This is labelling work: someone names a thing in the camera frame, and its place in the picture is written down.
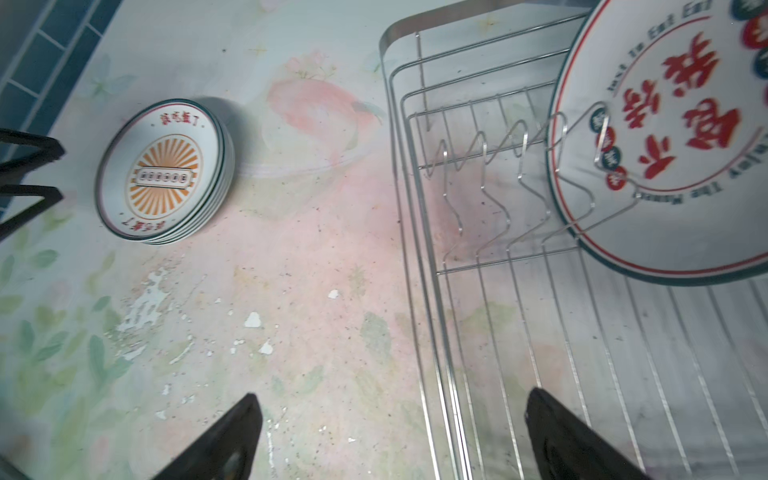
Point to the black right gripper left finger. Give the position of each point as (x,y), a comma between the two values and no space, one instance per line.
(226,450)

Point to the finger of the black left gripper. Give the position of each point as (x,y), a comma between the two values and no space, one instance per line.
(48,197)
(42,151)

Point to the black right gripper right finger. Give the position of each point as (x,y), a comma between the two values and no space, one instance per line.
(566,448)

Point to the rearmost plate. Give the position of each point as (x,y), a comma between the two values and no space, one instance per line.
(158,170)

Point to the chrome wire dish rack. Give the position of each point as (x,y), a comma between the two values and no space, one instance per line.
(502,299)

